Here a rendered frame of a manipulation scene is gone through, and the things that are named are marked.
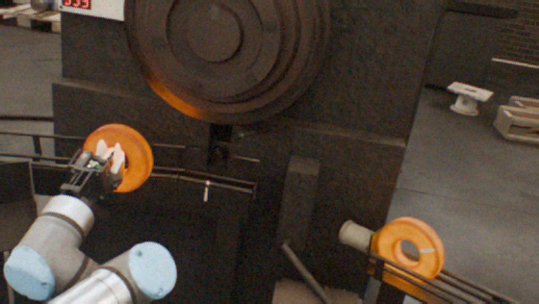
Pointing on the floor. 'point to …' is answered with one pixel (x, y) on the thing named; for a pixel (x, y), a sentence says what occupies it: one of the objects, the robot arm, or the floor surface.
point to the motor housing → (289, 293)
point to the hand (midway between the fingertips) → (117, 151)
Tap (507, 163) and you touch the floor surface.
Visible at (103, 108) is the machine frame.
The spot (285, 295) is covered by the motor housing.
